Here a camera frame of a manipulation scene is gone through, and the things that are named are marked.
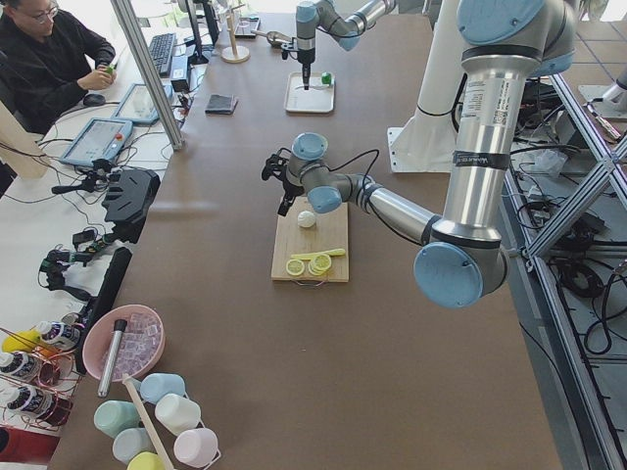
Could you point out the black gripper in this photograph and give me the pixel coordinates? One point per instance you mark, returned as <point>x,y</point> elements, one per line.
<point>290,189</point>
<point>306,58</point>

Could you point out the white ceramic spoon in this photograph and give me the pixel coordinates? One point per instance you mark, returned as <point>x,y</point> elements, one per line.
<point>318,87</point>

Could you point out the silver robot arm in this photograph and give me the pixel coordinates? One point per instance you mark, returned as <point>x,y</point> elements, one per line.
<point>312,16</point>
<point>460,258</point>

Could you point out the white steamed bun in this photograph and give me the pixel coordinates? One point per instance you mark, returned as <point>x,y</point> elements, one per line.
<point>306,219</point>

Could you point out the pink ribbed bowl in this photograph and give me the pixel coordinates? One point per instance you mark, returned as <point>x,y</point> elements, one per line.
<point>142,342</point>

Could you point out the cream rectangular serving tray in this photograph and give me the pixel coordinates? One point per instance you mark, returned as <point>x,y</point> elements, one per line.
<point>308,102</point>

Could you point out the bamboo cutting board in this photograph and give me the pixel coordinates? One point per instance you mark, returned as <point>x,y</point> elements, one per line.
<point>330,231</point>

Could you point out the metal scoop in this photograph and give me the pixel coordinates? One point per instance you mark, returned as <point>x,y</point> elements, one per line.
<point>274,38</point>

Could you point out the single lemon slice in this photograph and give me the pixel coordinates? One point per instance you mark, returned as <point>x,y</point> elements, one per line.
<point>295,267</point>

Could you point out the yellow plastic knife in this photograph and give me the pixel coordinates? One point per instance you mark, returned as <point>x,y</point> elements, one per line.
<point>309,256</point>

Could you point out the wooden mug tree stand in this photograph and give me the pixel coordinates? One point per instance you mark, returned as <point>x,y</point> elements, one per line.
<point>233,53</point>

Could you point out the grey folded cloth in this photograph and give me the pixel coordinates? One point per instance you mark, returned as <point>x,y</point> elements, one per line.
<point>221,104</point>

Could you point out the black keyboard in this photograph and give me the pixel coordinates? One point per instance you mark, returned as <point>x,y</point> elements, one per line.
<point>160,48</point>

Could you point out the blue teach pendant far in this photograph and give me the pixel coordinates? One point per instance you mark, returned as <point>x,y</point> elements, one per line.
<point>137,106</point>

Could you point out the blue teach pendant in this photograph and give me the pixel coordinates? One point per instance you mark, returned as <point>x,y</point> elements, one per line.
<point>137,106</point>
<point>100,139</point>

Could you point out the blue teach pendant near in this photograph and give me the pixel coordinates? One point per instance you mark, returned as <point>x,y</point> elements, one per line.
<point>100,139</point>

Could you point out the metal cylinder tool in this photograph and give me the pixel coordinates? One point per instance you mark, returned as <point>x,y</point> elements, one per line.
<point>111,359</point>

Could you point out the black computer mouse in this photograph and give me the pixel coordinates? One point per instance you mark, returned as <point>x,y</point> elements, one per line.
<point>93,100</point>

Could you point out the light blue cup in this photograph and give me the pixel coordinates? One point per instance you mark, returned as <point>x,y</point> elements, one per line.
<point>156,385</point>

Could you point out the wooden cup rack pole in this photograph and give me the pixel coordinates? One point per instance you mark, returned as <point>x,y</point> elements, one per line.
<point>147,422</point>

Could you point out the white cup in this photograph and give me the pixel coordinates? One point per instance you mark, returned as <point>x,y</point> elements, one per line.
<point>177,413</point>

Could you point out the pink cup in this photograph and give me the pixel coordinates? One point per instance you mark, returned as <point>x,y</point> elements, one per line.
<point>196,447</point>

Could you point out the person in black shirt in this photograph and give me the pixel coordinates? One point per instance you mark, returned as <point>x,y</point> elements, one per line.
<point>53,58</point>

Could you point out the mint green cup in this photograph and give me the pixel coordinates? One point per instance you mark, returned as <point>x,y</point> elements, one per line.
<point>114,416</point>

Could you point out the pale blue cup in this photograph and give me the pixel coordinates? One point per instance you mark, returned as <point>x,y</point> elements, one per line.
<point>129,443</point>

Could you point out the yellow cup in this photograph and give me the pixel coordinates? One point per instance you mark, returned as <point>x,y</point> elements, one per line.
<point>146,460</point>

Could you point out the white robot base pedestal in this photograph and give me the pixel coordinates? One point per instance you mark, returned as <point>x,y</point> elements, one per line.
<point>427,141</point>

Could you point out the aluminium frame post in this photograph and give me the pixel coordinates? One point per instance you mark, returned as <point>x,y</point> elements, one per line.
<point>139,50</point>

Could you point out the copper wire bottle rack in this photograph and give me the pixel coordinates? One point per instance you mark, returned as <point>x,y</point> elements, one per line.
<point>26,361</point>

